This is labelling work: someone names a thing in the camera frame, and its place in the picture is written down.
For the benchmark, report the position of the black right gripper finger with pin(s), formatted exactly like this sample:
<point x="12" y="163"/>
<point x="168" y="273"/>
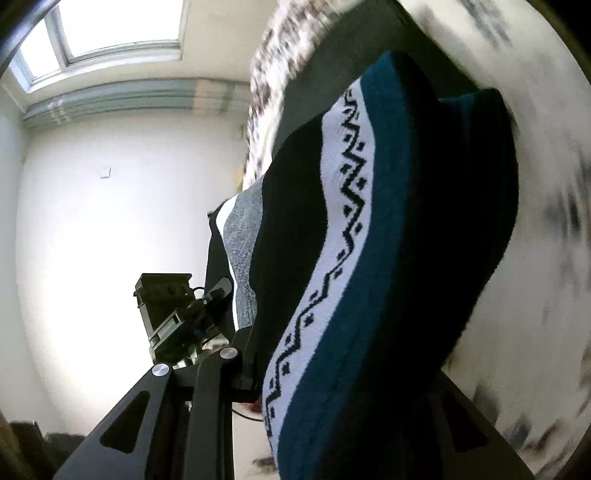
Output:
<point x="173" y="423"/>

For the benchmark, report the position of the black teal patterned knit sweater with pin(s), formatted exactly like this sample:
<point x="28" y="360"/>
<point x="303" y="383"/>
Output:
<point x="358" y="259"/>

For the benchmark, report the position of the floral cream bed blanket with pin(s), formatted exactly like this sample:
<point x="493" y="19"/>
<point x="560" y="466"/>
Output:
<point x="525" y="355"/>

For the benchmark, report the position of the window with white frame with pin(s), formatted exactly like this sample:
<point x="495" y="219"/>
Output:
<point x="78" y="36"/>

